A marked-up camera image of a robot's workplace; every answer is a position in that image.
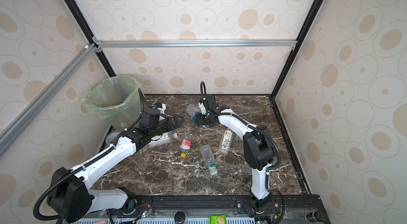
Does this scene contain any aluminium frame rail left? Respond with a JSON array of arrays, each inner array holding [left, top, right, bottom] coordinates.
[[1, 43, 96, 155]]

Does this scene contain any green snack packet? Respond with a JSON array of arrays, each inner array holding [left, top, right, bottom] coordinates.
[[208, 214, 227, 224]]

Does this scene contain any clear bottle green label grey cap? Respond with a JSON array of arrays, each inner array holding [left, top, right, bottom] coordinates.
[[219, 130, 233, 154]]

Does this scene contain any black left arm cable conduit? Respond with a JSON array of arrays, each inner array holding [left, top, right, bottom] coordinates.
[[32, 88, 153, 221]]

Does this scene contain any black round knob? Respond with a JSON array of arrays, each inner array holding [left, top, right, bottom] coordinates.
[[174, 211, 187, 224]]

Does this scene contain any green plastic bin liner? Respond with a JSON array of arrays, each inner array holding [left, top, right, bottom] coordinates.
[[81, 74, 142, 120]]

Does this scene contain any clear bottle green neck band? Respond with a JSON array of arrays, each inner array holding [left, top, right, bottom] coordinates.
[[200, 145, 218, 176]]

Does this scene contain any aluminium frame rail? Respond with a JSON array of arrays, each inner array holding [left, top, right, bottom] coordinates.
[[96, 39, 297, 48], [1, 43, 96, 155]]

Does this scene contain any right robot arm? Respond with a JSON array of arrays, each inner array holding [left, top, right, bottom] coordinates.
[[195, 95, 281, 212]]

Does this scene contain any clear bottle white cap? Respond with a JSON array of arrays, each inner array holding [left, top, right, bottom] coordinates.
[[146, 131, 178, 149]]

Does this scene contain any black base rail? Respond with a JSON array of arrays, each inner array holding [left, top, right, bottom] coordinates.
[[55, 194, 331, 224]]

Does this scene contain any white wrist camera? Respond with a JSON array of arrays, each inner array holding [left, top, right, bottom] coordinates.
[[198, 101, 207, 115], [153, 103, 166, 114]]

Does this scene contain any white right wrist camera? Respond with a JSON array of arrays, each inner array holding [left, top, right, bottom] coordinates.
[[198, 101, 207, 115]]

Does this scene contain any clear bottle red label yellow cap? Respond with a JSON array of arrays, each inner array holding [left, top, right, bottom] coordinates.
[[180, 134, 191, 159]]

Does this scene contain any grey mesh waste bin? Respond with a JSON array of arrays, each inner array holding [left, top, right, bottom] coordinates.
[[85, 75, 149, 132]]

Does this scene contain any aluminium frame rail back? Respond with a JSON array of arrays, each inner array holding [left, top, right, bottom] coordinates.
[[96, 39, 297, 48]]

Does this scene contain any clear Pocari bottle blue label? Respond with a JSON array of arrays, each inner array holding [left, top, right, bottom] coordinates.
[[185, 104, 201, 120]]

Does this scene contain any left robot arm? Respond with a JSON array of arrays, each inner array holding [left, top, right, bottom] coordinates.
[[33, 107, 184, 223]]

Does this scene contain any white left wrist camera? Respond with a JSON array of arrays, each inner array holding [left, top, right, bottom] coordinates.
[[153, 103, 166, 114]]

